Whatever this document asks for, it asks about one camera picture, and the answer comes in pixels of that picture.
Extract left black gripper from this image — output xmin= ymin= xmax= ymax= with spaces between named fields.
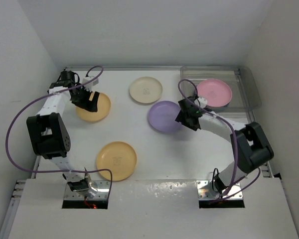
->
xmin=70 ymin=84 xmax=99 ymax=112

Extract yellow plate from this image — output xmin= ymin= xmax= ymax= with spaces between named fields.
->
xmin=96 ymin=141 xmax=138 ymax=181
xmin=76 ymin=93 xmax=111 ymax=122

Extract purple plate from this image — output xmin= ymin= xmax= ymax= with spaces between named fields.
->
xmin=206 ymin=104 xmax=228 ymax=113
xmin=148 ymin=101 xmax=182 ymax=133

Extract pink plate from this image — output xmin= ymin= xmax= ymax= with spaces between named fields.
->
xmin=197 ymin=79 xmax=232 ymax=107

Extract cream plate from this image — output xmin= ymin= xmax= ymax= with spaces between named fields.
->
xmin=129 ymin=77 xmax=163 ymax=104

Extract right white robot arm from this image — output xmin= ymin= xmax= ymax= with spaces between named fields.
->
xmin=175 ymin=98 xmax=274 ymax=195

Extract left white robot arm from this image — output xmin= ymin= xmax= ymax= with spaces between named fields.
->
xmin=26 ymin=70 xmax=100 ymax=199

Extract clear plastic bin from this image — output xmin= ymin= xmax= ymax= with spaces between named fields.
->
xmin=180 ymin=66 xmax=262 ymax=113

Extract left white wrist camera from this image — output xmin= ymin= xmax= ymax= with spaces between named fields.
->
xmin=82 ymin=76 xmax=99 ymax=91

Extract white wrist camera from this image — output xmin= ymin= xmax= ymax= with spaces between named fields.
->
xmin=197 ymin=97 xmax=208 ymax=108
xmin=82 ymin=76 xmax=99 ymax=91

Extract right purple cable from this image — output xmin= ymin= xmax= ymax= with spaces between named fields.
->
xmin=177 ymin=79 xmax=262 ymax=202

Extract purple cable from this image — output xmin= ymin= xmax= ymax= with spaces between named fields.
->
xmin=177 ymin=79 xmax=262 ymax=202
xmin=5 ymin=65 xmax=113 ymax=197

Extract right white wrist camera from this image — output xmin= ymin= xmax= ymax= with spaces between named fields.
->
xmin=197 ymin=97 xmax=208 ymax=108

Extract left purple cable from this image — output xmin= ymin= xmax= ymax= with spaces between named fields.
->
xmin=5 ymin=65 xmax=113 ymax=197

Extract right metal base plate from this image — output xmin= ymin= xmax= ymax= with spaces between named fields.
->
xmin=196 ymin=180 xmax=243 ymax=201

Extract metal base plate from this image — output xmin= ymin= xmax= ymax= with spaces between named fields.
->
xmin=196 ymin=180 xmax=243 ymax=201
xmin=64 ymin=180 xmax=110 ymax=201

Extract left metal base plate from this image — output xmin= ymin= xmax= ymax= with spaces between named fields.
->
xmin=64 ymin=180 xmax=110 ymax=201

